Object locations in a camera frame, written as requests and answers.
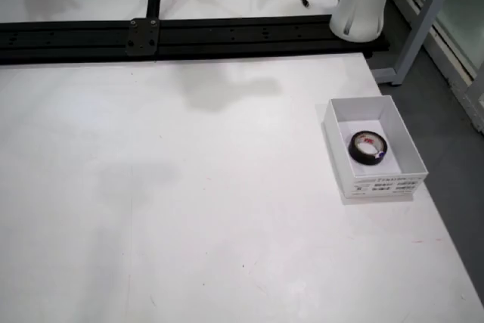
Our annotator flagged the black electrical tape roll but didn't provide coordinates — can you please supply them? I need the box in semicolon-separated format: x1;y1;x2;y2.
348;130;390;167

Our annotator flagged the white cardboard bin box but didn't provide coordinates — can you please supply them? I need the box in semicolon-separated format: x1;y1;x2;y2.
321;95;430;201

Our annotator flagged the black aluminium rail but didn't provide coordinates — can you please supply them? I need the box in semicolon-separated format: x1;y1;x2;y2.
0;14;390;66

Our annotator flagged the black bracket plate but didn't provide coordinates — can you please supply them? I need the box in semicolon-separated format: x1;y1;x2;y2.
126;18;160;57

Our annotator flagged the grey metal frame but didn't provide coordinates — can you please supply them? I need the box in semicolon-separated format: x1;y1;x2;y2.
372;0;466;86

